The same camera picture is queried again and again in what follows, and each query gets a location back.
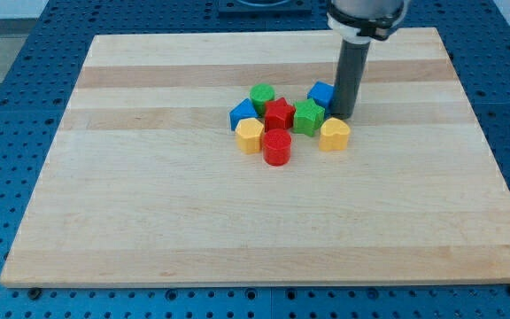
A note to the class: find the yellow hexagon block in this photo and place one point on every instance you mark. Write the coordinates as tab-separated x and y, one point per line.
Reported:
249	134

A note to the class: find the blue triangular block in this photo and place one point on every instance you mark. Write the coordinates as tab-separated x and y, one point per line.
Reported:
244	110

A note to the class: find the green cylinder block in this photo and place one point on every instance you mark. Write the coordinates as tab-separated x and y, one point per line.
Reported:
259	95

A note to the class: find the yellow heart block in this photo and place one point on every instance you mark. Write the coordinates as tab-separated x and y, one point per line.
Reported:
334	135

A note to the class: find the green star block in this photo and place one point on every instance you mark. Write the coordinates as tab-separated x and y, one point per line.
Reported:
308	117

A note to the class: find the red star block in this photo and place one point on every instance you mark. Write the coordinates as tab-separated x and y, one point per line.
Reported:
279	114

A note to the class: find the light wooden board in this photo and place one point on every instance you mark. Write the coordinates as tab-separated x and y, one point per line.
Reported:
143	185

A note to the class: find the red cylinder block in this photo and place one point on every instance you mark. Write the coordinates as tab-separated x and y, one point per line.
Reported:
277	147

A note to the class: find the blue cube block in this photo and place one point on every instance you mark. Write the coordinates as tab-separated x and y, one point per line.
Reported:
322	94

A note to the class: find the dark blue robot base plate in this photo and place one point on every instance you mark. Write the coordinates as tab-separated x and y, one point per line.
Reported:
264	7

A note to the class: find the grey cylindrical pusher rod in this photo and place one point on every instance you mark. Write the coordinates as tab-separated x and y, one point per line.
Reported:
350	68

